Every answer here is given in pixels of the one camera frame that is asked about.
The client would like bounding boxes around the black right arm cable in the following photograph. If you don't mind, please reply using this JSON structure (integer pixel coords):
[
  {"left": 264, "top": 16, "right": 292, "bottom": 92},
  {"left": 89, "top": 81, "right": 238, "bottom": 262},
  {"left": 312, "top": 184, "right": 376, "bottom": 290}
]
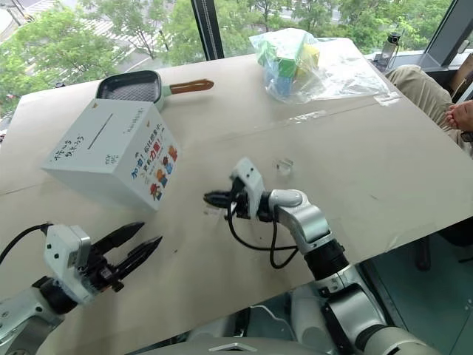
[{"left": 225, "top": 200, "right": 299, "bottom": 270}]

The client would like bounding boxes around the clear tape strip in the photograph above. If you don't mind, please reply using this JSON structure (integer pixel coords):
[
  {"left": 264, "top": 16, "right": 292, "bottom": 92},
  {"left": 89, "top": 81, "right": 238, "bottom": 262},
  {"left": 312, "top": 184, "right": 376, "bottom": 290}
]
[{"left": 372, "top": 91, "right": 404, "bottom": 108}]

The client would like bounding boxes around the small clear plastic case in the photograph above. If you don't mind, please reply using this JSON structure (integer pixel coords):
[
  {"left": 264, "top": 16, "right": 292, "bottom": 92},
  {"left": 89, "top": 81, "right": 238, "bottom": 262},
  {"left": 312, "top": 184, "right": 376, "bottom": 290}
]
[{"left": 273, "top": 157, "right": 296, "bottom": 180}]

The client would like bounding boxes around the white box with slot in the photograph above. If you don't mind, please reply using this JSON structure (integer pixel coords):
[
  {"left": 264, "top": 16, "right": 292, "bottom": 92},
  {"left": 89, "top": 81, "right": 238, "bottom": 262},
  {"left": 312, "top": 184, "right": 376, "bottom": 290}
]
[{"left": 41, "top": 98, "right": 183, "bottom": 213}]

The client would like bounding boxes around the seated person in beige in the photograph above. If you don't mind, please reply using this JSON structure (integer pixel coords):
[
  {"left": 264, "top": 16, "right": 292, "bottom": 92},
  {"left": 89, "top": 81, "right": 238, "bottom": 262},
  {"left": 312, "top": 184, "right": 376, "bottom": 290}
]
[{"left": 385, "top": 65, "right": 473, "bottom": 158}]

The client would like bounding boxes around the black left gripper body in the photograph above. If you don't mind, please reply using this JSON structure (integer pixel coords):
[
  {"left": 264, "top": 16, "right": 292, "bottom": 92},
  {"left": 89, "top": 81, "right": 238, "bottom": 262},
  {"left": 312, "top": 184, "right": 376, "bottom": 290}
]
[{"left": 78, "top": 246, "right": 126, "bottom": 295}]

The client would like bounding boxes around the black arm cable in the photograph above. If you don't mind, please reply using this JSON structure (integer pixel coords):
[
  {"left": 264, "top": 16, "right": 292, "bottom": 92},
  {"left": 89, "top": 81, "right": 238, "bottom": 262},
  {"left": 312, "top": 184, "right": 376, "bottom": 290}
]
[
  {"left": 225, "top": 200, "right": 299, "bottom": 270},
  {"left": 0, "top": 222, "right": 52, "bottom": 264}
]

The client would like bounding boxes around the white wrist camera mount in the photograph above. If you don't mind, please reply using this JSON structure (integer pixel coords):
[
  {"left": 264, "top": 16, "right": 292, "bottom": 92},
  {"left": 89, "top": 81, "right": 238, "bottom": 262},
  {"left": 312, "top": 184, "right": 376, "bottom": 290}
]
[
  {"left": 43, "top": 223, "right": 92, "bottom": 305},
  {"left": 230, "top": 156, "right": 265, "bottom": 217}
]

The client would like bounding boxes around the grey slanted window frame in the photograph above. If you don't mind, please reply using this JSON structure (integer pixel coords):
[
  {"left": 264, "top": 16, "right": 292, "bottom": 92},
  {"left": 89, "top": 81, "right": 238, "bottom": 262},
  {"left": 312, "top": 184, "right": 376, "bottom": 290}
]
[{"left": 422, "top": 0, "right": 473, "bottom": 72}]

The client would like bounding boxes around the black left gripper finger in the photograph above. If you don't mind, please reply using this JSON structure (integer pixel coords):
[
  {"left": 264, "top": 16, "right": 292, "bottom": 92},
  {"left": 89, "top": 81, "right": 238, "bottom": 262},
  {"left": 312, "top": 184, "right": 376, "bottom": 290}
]
[
  {"left": 109, "top": 235, "right": 164, "bottom": 277},
  {"left": 90, "top": 221, "right": 146, "bottom": 260}
]

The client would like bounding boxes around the silver robot torso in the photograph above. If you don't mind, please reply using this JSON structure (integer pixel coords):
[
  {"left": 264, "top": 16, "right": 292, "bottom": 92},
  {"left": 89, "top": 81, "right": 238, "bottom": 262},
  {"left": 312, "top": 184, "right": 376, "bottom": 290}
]
[{"left": 146, "top": 285, "right": 374, "bottom": 355}]

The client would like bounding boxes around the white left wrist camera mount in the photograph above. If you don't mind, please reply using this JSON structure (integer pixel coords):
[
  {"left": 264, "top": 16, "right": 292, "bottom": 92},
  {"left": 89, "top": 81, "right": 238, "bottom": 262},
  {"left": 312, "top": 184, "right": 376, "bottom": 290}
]
[{"left": 43, "top": 223, "right": 92, "bottom": 305}]

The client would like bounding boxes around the person's bare hand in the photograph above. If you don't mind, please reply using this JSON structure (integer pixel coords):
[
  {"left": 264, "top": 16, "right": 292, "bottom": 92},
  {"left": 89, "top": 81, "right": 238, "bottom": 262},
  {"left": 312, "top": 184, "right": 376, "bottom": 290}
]
[{"left": 444, "top": 101, "right": 473, "bottom": 131}]

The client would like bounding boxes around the small webcam on stand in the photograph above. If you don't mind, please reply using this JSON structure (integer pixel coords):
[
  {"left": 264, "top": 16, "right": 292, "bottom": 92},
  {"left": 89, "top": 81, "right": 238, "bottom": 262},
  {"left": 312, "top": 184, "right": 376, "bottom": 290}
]
[{"left": 372, "top": 32, "right": 404, "bottom": 64}]

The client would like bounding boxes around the clear bag of coloured blocks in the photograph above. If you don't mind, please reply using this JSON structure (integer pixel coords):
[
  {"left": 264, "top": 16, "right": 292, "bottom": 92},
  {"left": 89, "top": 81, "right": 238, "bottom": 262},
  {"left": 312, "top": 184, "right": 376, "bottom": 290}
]
[{"left": 248, "top": 29, "right": 393, "bottom": 104}]

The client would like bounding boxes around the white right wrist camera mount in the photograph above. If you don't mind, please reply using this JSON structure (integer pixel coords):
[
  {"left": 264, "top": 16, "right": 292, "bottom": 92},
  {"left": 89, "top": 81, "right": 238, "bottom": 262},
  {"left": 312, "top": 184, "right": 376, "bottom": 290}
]
[{"left": 230, "top": 156, "right": 265, "bottom": 217}]

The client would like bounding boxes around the dark window frame post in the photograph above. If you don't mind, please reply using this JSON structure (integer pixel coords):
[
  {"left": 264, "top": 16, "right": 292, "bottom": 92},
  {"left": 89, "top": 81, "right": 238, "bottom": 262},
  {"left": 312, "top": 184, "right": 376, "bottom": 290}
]
[{"left": 191, "top": 0, "right": 225, "bottom": 61}]

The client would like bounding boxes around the green pan with brown handle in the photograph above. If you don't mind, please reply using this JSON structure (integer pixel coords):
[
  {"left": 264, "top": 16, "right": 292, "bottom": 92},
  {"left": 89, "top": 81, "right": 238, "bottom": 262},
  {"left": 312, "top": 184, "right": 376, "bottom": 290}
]
[{"left": 96, "top": 70, "right": 215, "bottom": 110}]

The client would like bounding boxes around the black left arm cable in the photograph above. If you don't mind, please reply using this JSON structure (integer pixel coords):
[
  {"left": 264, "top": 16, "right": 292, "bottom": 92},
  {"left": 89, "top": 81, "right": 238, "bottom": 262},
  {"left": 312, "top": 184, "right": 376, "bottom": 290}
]
[{"left": 0, "top": 222, "right": 52, "bottom": 264}]

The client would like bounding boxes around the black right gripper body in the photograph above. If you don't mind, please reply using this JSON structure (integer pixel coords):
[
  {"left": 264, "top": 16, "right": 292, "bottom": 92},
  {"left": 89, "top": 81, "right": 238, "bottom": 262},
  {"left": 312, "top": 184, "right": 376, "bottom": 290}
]
[{"left": 227, "top": 177, "right": 253, "bottom": 220}]

